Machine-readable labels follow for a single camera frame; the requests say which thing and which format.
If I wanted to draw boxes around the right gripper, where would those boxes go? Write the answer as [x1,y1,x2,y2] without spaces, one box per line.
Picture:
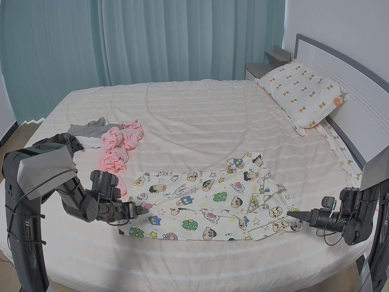
[308,209,343,232]

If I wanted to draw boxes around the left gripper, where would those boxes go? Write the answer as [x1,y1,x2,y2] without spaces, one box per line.
[103,200,139,224]

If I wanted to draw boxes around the white printed pyjama top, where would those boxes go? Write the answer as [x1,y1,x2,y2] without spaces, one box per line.
[118,152,303,242]

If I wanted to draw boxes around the pink garment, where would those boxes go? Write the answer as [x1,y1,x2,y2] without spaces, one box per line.
[97,119,144,198]

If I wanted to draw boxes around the black garment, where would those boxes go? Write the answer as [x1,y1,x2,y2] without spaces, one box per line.
[38,133,85,160]

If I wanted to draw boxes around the grey garment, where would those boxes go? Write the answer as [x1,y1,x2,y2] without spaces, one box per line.
[67,117,125,139]

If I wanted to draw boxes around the bed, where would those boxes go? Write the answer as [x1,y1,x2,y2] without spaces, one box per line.
[0,33,389,292]

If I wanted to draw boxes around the white printed pillow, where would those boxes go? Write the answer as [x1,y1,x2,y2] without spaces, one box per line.
[255,59,348,137]

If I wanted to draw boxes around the grey bedside table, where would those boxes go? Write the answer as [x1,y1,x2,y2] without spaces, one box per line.
[245,45,292,81]

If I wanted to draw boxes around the blue-green curtain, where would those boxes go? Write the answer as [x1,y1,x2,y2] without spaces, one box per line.
[0,0,287,125]

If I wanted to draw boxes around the black cable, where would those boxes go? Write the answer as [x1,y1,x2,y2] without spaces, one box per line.
[316,228,347,246]
[5,169,78,239]

